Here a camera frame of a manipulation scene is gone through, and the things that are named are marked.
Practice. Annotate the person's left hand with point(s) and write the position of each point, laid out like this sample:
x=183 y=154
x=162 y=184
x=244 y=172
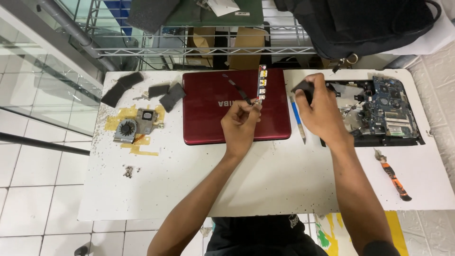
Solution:
x=237 y=131

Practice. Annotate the person's right hand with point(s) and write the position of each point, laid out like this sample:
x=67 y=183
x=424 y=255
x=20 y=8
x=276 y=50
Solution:
x=323 y=113

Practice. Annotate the small black plastic part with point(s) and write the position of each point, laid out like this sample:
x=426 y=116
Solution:
x=305 y=88

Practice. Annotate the narrow port circuit board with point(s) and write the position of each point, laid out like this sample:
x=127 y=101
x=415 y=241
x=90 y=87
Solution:
x=262 y=83

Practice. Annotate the black laptop base chassis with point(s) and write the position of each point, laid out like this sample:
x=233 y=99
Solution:
x=355 y=106

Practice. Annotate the red laptop lid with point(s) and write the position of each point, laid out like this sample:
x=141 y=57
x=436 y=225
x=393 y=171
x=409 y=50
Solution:
x=209 y=106

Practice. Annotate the blue laptop motherboard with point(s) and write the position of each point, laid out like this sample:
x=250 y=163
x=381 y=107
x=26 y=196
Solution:
x=389 y=106

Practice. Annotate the square black foam piece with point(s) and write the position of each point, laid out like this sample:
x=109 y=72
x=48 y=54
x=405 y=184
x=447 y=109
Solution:
x=172 y=97

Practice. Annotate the small black foam piece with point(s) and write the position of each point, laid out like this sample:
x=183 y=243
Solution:
x=158 y=91

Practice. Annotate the black backpack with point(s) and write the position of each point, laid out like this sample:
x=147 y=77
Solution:
x=355 y=25

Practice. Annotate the orange black pry tool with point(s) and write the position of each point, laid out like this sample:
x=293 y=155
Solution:
x=394 y=181

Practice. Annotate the laptop cooling fan heatsink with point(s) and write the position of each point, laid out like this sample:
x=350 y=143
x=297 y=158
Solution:
x=137 y=124

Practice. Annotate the person's black clothing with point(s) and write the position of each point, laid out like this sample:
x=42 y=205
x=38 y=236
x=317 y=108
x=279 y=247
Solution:
x=259 y=236

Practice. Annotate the small pile of screws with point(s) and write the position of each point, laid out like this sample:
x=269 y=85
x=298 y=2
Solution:
x=128 y=172

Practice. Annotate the green laptop sleeve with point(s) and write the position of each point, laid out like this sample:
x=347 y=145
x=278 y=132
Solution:
x=199 y=16

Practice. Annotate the yellow green painted sheet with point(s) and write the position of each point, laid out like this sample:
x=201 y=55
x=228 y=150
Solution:
x=332 y=236

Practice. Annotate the long black foam piece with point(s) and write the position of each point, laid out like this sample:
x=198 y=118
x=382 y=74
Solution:
x=119 y=89

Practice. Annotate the white paper sheet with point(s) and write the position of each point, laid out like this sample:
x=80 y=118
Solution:
x=222 y=6

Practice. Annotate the grey foam sheet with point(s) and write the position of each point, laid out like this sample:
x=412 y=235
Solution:
x=151 y=14

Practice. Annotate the grey metal pole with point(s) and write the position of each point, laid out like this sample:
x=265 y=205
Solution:
x=76 y=33

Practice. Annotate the small metal bracket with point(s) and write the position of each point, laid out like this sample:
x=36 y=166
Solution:
x=141 y=96

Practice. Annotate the black metal rail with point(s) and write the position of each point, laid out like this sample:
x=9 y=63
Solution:
x=42 y=143

